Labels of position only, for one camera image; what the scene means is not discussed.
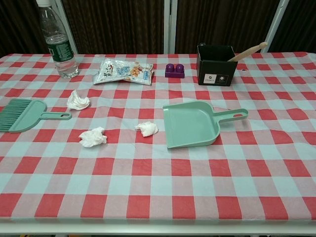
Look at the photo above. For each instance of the tissue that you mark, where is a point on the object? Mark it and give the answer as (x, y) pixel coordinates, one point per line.
(92, 137)
(77, 102)
(148, 129)

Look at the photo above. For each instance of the green dustpan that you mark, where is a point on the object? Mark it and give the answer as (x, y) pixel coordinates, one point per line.
(190, 123)

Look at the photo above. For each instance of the green hand brush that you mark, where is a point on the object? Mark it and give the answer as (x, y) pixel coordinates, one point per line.
(24, 116)

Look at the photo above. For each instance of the white snack packet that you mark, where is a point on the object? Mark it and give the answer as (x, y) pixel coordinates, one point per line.
(123, 72)

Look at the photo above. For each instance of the purple building block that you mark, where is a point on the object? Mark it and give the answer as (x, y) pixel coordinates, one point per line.
(174, 71)

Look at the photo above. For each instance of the red white checked tablecloth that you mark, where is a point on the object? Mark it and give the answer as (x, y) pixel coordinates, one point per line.
(158, 177)

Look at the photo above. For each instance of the black square box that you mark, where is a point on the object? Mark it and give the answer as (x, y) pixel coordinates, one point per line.
(217, 71)

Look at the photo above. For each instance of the dark brown curtain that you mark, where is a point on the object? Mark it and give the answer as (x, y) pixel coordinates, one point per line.
(118, 24)

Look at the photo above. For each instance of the wooden stick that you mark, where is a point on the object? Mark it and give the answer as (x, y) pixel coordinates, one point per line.
(249, 52)

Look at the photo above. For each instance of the clear plastic water bottle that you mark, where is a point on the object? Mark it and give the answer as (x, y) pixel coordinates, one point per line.
(59, 49)

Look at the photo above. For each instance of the white upright frame post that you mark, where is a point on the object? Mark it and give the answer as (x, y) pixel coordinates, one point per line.
(170, 24)

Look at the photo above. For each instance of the white table frame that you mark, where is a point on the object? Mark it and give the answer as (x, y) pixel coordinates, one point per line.
(158, 229)

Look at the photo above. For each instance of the white slanted frame post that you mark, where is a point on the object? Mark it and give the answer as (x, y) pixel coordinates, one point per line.
(67, 27)
(275, 24)

